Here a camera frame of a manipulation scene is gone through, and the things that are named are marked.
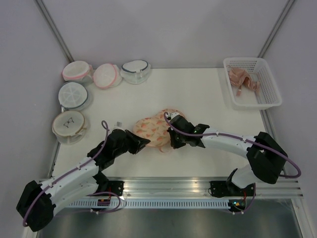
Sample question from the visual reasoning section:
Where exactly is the tulip print bra laundry bag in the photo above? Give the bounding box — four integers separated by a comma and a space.
133, 109, 185, 153

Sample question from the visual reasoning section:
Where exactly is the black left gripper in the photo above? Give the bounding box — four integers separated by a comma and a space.
113, 130, 150, 158

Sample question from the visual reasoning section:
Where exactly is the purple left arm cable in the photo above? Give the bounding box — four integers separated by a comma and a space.
22, 120, 122, 227

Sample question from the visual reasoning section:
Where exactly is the white slotted cable duct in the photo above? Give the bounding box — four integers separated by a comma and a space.
68, 198, 230, 209

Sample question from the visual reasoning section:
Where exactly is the white plastic basket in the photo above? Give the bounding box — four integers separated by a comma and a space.
223, 57, 282, 110

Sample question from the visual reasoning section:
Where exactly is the aluminium front rail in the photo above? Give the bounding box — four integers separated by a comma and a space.
108, 177, 304, 199

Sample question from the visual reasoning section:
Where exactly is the left aluminium corner post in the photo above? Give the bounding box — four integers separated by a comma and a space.
34, 0, 74, 63

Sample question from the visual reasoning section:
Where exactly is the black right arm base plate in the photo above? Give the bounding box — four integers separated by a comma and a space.
210, 180, 255, 198

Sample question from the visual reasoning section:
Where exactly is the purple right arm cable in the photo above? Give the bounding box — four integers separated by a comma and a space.
163, 111, 302, 215

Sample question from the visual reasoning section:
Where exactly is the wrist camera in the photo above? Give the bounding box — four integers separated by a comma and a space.
112, 121, 124, 130
167, 112, 181, 120

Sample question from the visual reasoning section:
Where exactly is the right aluminium corner post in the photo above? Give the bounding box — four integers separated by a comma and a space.
258, 0, 297, 58

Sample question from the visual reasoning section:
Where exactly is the pink trim round laundry bag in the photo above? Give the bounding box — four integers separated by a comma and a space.
62, 60, 93, 84

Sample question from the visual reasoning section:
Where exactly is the pink trim mesh laundry bag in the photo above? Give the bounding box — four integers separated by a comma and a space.
93, 63, 122, 89

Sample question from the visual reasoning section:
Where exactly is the pink satin bra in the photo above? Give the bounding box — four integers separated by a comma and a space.
228, 67, 260, 97

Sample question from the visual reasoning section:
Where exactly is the aluminium corner post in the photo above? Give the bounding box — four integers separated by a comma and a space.
258, 0, 297, 58
34, 0, 74, 63

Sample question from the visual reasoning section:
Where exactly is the grey trim round laundry bag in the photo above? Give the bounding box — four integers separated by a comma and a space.
58, 82, 92, 112

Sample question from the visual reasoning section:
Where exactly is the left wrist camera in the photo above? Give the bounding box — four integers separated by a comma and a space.
112, 121, 124, 130

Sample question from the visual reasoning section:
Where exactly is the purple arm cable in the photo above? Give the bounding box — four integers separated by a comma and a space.
163, 111, 302, 215
22, 120, 122, 227

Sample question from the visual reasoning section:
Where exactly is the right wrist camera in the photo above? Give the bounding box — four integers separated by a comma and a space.
167, 112, 181, 120

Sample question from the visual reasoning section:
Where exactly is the beige glasses print laundry bag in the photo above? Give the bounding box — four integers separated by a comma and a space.
52, 111, 87, 145

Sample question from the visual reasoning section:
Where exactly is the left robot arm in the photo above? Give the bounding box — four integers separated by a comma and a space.
16, 129, 150, 232

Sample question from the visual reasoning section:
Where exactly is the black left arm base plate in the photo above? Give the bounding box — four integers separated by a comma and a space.
96, 180, 124, 196

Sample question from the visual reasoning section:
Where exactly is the blue trim white laundry bag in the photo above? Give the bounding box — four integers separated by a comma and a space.
120, 60, 151, 85

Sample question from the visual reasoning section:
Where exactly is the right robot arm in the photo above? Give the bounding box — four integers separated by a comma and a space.
164, 113, 287, 196

